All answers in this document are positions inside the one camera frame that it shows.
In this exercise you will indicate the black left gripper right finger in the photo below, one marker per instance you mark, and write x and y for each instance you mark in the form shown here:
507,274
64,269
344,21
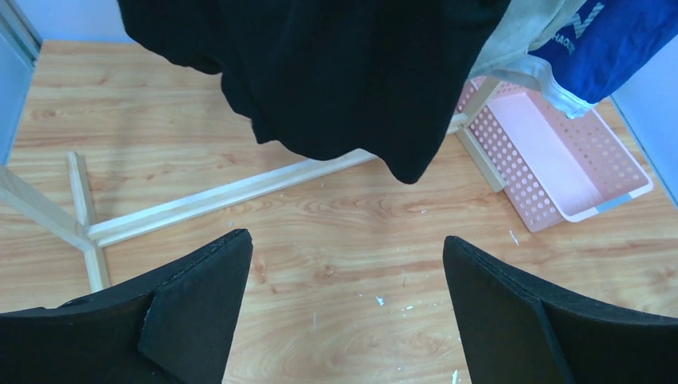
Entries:
518,328

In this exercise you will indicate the pink perforated plastic basket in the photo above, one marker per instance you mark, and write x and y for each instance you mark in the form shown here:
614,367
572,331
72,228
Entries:
551,168

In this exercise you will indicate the blue underwear white trim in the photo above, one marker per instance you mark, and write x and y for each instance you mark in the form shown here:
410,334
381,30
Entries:
595,52

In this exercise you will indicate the black underwear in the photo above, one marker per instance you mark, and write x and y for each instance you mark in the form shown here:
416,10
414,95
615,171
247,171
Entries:
325,78

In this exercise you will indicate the grey beige underwear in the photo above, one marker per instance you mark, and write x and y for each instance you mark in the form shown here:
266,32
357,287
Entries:
526,25

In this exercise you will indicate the wooden clothes rack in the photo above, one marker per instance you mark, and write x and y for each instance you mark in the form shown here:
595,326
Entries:
82,231

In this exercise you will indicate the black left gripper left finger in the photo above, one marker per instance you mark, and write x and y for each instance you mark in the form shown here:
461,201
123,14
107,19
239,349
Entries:
173,324

